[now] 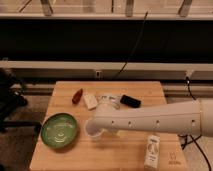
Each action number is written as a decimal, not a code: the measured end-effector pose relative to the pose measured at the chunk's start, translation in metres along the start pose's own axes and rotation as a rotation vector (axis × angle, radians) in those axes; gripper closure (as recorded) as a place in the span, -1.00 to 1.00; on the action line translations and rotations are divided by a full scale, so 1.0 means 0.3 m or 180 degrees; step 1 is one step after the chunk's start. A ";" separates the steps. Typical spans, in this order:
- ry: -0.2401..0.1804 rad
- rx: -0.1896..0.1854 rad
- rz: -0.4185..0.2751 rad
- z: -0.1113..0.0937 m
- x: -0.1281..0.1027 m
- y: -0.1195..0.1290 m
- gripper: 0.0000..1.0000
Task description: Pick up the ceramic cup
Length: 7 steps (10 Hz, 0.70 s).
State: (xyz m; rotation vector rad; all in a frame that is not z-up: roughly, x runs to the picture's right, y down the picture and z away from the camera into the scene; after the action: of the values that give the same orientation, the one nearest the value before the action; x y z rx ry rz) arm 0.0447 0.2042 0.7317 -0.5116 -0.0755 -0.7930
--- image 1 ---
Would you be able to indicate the black office chair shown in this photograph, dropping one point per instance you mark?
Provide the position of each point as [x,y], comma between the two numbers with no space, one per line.
[11,88]

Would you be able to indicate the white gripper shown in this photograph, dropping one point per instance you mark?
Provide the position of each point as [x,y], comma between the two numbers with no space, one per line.
[108,101]

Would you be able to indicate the red-brown small bottle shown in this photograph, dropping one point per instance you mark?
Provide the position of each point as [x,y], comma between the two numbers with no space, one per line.
[77,96]

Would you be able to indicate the black rectangular case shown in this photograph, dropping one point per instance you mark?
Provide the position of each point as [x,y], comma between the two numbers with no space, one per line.
[129,101]

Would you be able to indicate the white lotion bottle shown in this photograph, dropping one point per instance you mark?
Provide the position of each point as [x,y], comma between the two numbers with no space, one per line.
[152,153]

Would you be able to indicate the white rectangular block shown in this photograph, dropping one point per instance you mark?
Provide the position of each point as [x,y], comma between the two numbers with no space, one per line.
[90,101]

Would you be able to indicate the translucent ceramic cup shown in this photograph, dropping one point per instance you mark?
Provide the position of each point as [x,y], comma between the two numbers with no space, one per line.
[92,131]

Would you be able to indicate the green round plate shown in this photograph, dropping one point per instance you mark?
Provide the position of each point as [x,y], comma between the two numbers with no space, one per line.
[59,130]

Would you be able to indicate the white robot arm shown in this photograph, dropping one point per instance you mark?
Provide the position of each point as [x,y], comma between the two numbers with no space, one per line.
[189,117]

